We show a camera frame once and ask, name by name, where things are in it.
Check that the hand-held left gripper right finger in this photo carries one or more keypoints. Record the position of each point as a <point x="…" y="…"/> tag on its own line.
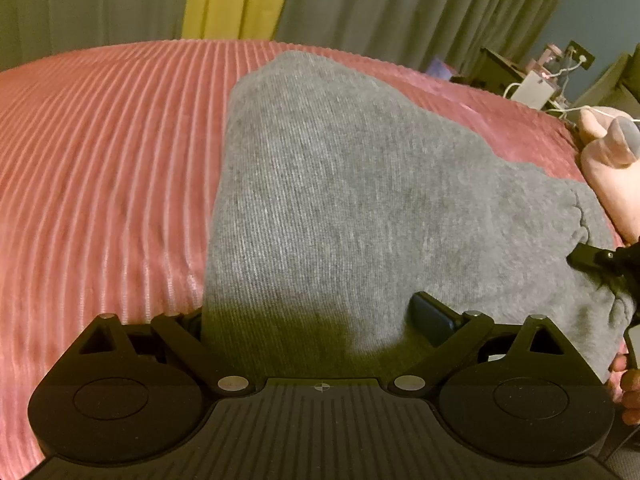
<point x="432" y="316"/>

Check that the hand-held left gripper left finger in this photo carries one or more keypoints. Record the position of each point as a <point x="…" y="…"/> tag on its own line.
<point x="175" y="331"/>

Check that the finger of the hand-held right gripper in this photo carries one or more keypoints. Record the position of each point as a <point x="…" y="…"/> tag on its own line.
<point x="590" y="256"/>

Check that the grey pants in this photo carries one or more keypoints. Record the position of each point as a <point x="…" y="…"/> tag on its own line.
<point x="350" y="185"/>

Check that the person's right hand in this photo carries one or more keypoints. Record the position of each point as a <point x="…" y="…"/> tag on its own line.
<point x="627" y="390"/>

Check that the pink plush toy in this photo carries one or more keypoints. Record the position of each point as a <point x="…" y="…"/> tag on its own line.
<point x="612" y="175"/>

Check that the olive headboard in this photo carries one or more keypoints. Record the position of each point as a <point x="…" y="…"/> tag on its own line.
<point x="607" y="82"/>

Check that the white box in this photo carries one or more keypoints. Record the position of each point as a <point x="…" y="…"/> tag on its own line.
<point x="535" y="90"/>

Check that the red ribbed bedspread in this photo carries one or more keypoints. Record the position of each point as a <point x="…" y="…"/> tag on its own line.
<point x="110" y="160"/>

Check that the black bedside object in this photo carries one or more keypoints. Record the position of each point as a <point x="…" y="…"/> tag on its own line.
<point x="492" y="71"/>

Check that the grey curtain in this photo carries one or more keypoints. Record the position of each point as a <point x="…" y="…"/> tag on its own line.
<point x="90" y="5"/>
<point x="400" y="5"/>

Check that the wall socket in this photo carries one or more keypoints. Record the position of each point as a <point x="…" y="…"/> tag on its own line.
<point x="580" y="54"/>

